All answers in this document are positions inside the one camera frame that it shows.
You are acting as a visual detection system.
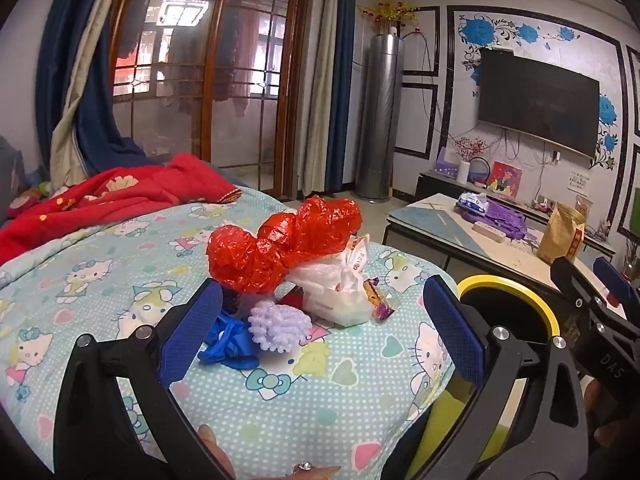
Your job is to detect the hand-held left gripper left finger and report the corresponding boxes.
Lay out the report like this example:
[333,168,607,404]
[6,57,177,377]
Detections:
[52,279,236,480]

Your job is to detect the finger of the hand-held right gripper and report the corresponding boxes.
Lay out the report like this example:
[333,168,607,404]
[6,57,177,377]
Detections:
[551,256,640,334]
[593,256,640,311]

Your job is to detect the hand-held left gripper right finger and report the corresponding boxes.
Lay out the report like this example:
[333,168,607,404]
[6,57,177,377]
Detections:
[400,276,591,480]

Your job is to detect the blue rubber glove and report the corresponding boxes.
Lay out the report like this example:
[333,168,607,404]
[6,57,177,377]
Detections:
[198,310,261,370]

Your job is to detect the yellow rimmed trash bin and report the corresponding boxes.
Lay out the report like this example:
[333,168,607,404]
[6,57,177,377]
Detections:
[452,275,561,391]

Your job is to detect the yellow purple snack packet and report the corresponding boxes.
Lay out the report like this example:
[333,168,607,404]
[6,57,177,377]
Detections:
[362,277,397,324]

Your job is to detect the red plastic bag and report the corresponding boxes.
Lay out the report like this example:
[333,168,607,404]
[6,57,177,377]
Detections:
[206,196,363,295]

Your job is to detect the white plastic bag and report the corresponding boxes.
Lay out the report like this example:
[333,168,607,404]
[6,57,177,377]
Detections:
[287,234,381,328]

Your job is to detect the person's left hand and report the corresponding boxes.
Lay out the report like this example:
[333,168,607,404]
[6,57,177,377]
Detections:
[196,424,343,480]

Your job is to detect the brown paper bag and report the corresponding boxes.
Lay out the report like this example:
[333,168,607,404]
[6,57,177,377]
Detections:
[536,203,587,266]

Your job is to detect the person's green clothing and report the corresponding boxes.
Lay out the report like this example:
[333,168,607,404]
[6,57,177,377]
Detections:
[407,380,508,480]

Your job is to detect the white power strip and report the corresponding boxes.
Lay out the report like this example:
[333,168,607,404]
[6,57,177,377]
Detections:
[472,220,508,244]

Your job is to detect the purple bag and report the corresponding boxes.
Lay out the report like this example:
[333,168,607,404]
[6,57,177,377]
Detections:
[460,195,528,241]

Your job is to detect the cat print bedsheet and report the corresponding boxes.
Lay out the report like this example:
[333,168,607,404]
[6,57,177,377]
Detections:
[0,187,458,480]

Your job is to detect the colourful painting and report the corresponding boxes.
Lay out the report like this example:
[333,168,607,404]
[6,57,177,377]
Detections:
[487,161,523,196]

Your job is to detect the coffee table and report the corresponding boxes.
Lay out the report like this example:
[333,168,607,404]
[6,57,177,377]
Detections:
[384,192,616,306]

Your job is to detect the tissue packet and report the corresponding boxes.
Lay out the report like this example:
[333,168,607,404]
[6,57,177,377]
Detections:
[456,192,488,216]

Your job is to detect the round table ornament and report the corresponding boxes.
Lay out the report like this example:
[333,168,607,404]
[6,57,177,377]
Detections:
[467,156,493,186]

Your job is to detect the red flower print blanket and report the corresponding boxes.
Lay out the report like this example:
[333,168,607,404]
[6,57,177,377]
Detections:
[0,153,243,266]

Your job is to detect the red flower branches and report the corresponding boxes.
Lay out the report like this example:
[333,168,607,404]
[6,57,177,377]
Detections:
[452,136,488,163]

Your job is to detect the purple box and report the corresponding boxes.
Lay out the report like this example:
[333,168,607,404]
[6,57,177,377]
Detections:
[435,147,463,181]

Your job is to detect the flat screen television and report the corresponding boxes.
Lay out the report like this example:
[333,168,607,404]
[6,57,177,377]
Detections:
[475,47,601,159]

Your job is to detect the wooden glass sliding door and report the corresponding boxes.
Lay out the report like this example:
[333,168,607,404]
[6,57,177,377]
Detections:
[107,0,308,198]

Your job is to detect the grey standing air conditioner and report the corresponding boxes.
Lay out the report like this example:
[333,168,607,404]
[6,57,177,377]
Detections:
[354,31,405,201]

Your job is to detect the beige curtain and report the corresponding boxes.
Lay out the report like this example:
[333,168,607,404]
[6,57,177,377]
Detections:
[295,0,341,198]
[50,0,126,191]

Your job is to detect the dark heart print sofa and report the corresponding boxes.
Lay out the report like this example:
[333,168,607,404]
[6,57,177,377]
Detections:
[0,135,31,221]

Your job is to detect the blue curtain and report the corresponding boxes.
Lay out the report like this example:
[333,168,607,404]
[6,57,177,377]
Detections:
[35,0,151,186]
[325,0,358,191]

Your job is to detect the gold flower decoration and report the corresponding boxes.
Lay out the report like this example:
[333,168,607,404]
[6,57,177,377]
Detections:
[359,0,421,28]

